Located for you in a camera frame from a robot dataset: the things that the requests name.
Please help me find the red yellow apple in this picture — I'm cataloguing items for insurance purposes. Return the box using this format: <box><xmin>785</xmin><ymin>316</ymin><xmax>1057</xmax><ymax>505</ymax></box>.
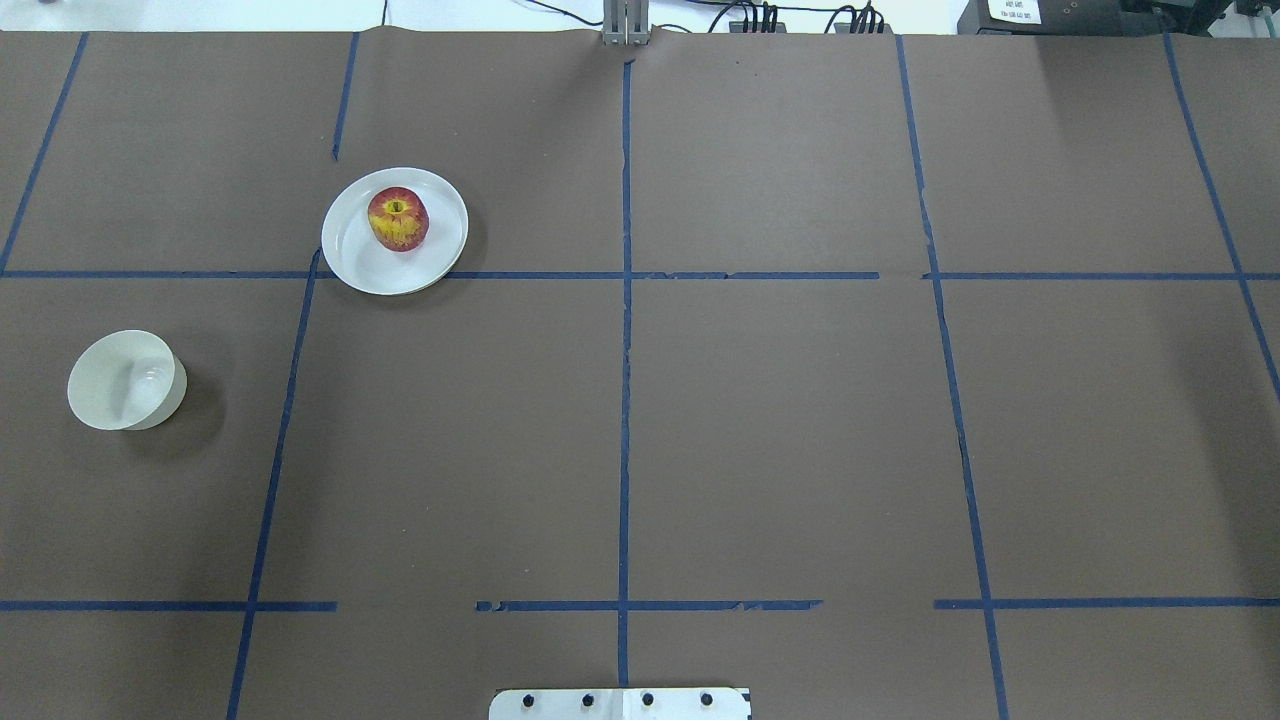
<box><xmin>367</xmin><ymin>186</ymin><xmax>430</xmax><ymax>252</ymax></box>

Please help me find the white round plate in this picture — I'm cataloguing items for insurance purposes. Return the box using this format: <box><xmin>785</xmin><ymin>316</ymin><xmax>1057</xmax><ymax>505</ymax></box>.
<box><xmin>321</xmin><ymin>167</ymin><xmax>468</xmax><ymax>296</ymax></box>

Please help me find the white bowl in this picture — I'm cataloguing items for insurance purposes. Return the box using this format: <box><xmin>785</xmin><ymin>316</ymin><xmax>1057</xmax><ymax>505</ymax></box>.
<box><xmin>67</xmin><ymin>329</ymin><xmax>188</xmax><ymax>430</ymax></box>

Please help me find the brown paper table cover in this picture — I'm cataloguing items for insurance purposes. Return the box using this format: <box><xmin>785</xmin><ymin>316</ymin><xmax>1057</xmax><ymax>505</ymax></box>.
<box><xmin>3</xmin><ymin>27</ymin><xmax>1277</xmax><ymax>719</ymax></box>

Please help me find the black device with label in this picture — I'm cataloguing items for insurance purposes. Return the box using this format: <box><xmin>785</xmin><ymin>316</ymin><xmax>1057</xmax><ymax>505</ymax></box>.
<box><xmin>956</xmin><ymin>1</ymin><xmax>1231</xmax><ymax>37</ymax></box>

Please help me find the grey metal camera post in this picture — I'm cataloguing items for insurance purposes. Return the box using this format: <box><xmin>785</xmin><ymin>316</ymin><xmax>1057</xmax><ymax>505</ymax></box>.
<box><xmin>602</xmin><ymin>0</ymin><xmax>652</xmax><ymax>46</ymax></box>

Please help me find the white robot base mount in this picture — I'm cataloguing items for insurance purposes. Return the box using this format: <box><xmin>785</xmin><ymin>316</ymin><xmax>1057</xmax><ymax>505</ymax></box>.
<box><xmin>488</xmin><ymin>687</ymin><xmax>753</xmax><ymax>719</ymax></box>

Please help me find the black cable bundle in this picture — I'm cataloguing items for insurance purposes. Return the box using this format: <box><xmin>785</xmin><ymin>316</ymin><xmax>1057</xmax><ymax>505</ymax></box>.
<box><xmin>509</xmin><ymin>0</ymin><xmax>891</xmax><ymax>35</ymax></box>

